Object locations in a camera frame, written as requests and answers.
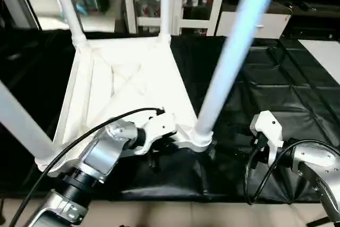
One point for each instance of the black tripod leg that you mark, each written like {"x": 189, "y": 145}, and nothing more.
{"x": 319, "y": 221}

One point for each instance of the white drawer unit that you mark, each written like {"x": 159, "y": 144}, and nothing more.
{"x": 265, "y": 25}

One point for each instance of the white glass door cabinet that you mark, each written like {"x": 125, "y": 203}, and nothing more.
{"x": 191, "y": 1}

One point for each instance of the teal stand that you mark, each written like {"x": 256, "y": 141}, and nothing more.
{"x": 82, "y": 9}

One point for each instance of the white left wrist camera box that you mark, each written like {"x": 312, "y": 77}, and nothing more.
{"x": 159, "y": 126}

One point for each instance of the white plastic table top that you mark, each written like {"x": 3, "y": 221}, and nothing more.
{"x": 122, "y": 78}

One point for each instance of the black work mat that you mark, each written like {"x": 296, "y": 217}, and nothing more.
{"x": 281, "y": 94}

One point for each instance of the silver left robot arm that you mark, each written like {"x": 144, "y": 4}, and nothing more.
{"x": 106, "y": 150}

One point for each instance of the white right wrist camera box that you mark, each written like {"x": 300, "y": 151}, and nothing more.
{"x": 268, "y": 126}

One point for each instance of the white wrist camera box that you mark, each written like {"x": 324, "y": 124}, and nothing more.
{"x": 159, "y": 126}
{"x": 268, "y": 126}

